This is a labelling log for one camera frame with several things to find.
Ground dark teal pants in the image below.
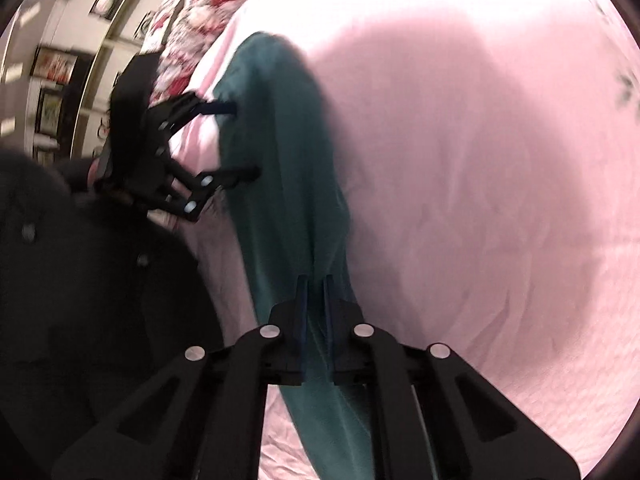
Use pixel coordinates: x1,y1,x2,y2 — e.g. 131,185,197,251
214,32,373,479

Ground person right hand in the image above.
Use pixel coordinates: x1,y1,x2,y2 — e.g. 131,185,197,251
87,158,100,190

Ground red floral quilt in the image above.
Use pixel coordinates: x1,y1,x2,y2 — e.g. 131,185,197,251
141,0,246,105

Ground pink floral bed sheet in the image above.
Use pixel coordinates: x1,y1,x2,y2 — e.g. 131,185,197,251
186,0,639,474

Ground framed wall pictures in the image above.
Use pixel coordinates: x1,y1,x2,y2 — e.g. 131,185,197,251
30,0,153,165

